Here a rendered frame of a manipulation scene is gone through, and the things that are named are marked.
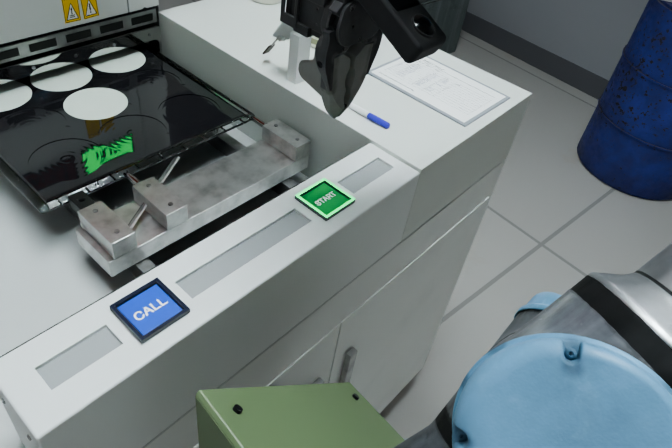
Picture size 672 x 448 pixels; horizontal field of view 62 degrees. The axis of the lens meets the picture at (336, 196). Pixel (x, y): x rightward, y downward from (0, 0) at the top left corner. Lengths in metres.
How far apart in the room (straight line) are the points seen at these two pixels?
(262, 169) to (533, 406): 0.66
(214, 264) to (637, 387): 0.46
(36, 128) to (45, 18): 0.20
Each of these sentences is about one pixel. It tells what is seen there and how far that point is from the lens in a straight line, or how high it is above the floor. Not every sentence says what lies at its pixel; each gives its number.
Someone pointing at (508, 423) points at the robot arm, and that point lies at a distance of 0.32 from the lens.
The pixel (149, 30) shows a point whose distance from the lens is 1.17.
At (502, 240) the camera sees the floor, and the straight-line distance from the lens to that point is 2.25.
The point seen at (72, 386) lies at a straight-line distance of 0.58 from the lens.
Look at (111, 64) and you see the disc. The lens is 1.14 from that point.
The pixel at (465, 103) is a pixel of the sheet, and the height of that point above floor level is 0.97.
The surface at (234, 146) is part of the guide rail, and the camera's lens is 0.99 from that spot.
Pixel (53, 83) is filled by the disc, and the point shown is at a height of 0.90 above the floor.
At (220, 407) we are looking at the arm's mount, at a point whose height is 1.02.
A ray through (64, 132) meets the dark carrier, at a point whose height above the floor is 0.90.
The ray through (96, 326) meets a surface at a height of 0.96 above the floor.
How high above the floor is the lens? 1.44
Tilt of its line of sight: 40 degrees down
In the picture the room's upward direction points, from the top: 9 degrees clockwise
